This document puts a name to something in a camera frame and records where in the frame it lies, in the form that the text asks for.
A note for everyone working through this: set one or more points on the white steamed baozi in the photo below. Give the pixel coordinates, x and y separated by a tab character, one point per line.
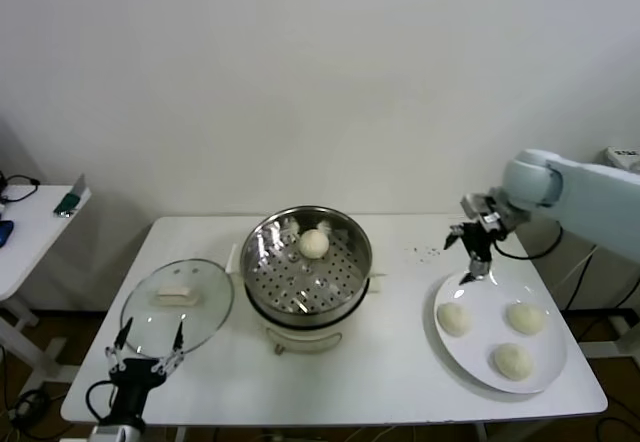
513	361
454	318
314	243
526	318

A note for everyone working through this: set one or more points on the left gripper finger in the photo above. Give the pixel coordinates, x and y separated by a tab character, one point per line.
176	347
120	344

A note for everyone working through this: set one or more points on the beige side cabinet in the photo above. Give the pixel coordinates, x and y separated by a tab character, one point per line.
622	158

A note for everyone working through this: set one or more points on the white electric cooking pot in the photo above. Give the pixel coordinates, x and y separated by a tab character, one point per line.
300	334

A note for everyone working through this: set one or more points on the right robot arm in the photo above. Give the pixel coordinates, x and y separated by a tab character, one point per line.
590	197

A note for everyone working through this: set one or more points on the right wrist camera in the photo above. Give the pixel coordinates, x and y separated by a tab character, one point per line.
480	207

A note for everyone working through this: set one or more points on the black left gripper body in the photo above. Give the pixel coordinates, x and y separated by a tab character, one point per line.
134	377

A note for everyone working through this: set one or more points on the white round plate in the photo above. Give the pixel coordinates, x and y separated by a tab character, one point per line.
480	352

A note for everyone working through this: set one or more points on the perforated steel steamer basket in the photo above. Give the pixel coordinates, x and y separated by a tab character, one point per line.
265	247

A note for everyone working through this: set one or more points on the white floor stand base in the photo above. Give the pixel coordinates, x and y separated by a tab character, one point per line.
631	337

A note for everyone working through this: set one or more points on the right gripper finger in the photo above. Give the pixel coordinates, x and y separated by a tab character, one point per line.
454	234
479	267

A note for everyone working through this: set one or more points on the blue object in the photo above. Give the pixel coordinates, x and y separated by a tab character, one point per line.
5	232

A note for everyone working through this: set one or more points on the white side table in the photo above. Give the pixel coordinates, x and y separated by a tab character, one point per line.
35	232

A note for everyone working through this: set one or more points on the dark crumb specks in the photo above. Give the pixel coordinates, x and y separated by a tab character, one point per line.
425	252

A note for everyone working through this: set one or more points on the round glass pot lid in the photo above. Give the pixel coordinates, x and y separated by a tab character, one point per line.
210	307

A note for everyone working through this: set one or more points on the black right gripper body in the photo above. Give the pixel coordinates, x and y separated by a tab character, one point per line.
478	242

